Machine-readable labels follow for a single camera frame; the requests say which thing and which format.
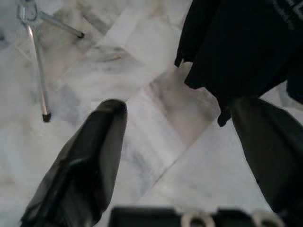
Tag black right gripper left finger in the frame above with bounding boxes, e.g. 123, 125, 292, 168
22, 98, 128, 227

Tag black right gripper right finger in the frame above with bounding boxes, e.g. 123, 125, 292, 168
231, 96, 303, 215

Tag black shirt white print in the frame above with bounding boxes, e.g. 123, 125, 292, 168
174, 0, 303, 127

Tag silver clothes rack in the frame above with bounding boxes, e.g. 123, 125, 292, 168
16, 0, 85, 123

